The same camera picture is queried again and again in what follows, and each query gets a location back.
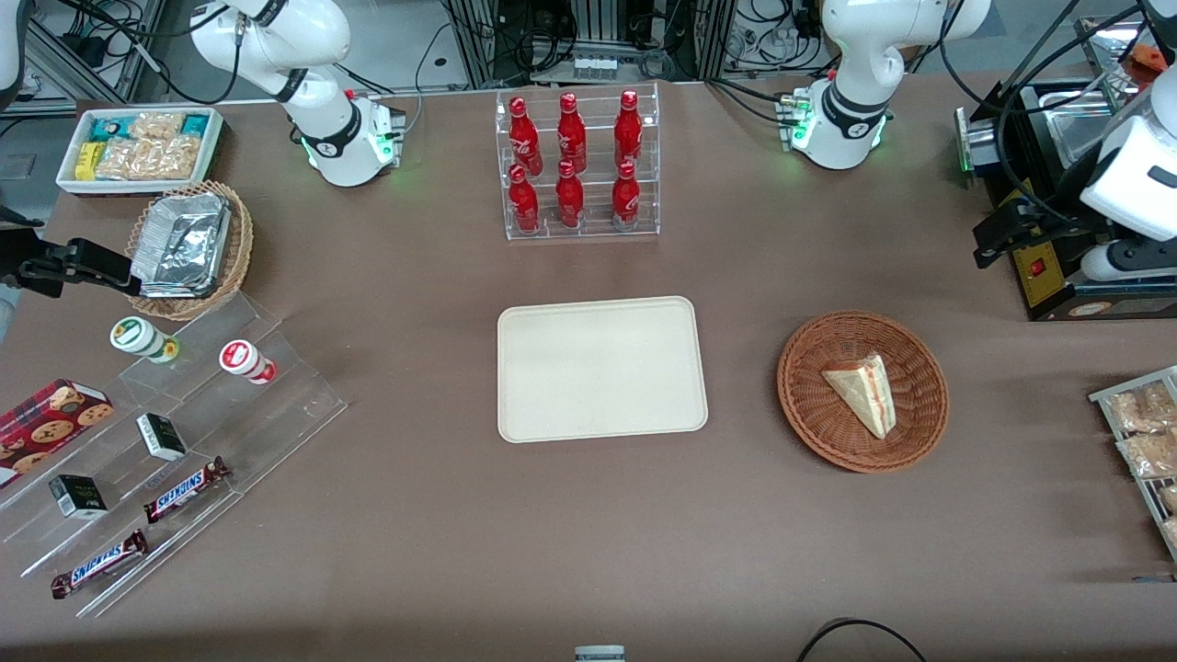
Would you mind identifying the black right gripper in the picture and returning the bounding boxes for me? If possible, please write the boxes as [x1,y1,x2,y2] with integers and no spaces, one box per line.
[17,237,141,299]

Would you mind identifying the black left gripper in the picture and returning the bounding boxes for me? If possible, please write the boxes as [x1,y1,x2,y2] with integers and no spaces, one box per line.
[973,197,1058,270]

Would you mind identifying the triangle sandwich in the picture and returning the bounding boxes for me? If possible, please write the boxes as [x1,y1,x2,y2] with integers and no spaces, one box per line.
[820,352,898,440]

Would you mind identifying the light wicker basket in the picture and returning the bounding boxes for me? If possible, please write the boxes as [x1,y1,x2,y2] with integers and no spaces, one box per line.
[123,180,255,322]

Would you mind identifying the brown round wicker basket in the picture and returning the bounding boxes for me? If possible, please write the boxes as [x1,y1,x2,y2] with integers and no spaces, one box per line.
[776,310,951,475]

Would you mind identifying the beige plastic tray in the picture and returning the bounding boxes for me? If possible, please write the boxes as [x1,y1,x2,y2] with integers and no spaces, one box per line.
[497,295,710,445]

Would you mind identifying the black hot food display case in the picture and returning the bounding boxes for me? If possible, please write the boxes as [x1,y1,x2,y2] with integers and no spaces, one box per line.
[954,17,1177,324]

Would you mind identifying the white rectangular snack bin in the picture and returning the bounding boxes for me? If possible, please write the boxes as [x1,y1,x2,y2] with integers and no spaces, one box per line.
[55,106,225,197]

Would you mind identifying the green lid yogurt cup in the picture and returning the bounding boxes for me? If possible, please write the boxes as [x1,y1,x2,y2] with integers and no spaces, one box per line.
[109,315,179,364]

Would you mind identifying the clear bag of crackers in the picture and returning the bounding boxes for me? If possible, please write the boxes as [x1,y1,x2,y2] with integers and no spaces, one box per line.
[95,138,149,181]
[143,135,202,181]
[128,111,186,143]

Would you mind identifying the stack of foil trays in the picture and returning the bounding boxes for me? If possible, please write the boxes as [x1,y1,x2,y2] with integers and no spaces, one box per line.
[130,192,233,300]

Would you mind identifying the red cookie box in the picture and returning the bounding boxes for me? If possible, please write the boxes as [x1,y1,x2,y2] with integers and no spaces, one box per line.
[0,378,116,489]

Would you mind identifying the steel food pan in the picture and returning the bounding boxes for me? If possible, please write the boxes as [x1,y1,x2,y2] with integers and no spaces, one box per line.
[1044,87,1134,171]

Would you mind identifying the small black carton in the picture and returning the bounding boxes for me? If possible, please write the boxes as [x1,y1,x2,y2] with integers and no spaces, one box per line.
[48,474,109,521]
[135,412,189,462]

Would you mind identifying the red lid yogurt cup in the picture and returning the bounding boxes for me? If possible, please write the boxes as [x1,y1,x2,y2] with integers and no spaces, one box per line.
[218,339,278,385]

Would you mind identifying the snickers bar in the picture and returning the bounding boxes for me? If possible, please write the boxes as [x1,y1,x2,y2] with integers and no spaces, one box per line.
[50,529,150,600]
[143,455,232,525]

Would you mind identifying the clear acrylic stepped stand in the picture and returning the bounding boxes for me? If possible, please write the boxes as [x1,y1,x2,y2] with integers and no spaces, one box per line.
[0,292,349,620]

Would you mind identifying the red cola bottle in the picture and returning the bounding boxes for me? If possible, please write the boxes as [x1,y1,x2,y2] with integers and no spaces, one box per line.
[508,163,541,234]
[508,96,544,177]
[556,91,588,176]
[613,88,644,171]
[611,160,642,232]
[554,158,586,229]

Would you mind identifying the clear acrylic bottle rack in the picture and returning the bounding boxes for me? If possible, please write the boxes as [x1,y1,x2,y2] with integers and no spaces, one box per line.
[494,82,662,243]

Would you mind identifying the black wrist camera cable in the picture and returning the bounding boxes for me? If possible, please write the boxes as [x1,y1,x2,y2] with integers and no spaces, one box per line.
[993,0,1161,233]

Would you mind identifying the grey wire rack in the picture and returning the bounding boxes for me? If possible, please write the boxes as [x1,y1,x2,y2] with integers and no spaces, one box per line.
[1089,365,1177,564]

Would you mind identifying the black floor cable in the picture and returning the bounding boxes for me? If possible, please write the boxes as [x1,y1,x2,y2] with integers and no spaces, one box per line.
[794,617,931,662]

